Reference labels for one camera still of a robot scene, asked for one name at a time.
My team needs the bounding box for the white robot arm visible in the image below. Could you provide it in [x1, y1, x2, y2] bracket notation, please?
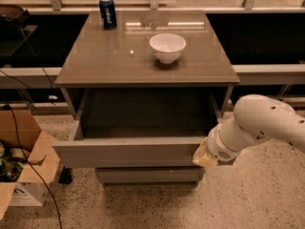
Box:
[193, 94, 305, 167]

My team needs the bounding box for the black cable on floor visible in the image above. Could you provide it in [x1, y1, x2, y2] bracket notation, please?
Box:
[0, 68, 64, 229]

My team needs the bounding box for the grey drawer cabinet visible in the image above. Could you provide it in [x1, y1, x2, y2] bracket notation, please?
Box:
[54, 9, 241, 187]

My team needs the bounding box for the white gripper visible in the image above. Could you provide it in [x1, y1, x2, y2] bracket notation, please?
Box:
[193, 124, 239, 167]

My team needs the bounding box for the blue Pepsi soda can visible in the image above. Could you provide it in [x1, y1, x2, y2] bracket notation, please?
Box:
[99, 0, 117, 30]

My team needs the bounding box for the white ceramic bowl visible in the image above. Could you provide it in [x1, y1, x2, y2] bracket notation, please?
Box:
[150, 33, 186, 64]

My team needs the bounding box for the grey top drawer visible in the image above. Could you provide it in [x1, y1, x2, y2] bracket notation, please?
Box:
[54, 88, 222, 168]

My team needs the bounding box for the open cardboard box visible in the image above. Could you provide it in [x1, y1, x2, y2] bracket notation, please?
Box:
[0, 110, 60, 219]

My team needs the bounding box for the dark shelf with device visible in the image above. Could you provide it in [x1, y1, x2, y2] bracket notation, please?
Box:
[0, 5, 37, 60]

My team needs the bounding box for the grey lower drawer front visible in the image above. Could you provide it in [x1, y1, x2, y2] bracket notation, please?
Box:
[95, 166, 204, 186]

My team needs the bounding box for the grey drawer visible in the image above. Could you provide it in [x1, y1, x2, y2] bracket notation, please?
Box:
[95, 166, 204, 186]
[54, 88, 222, 168]

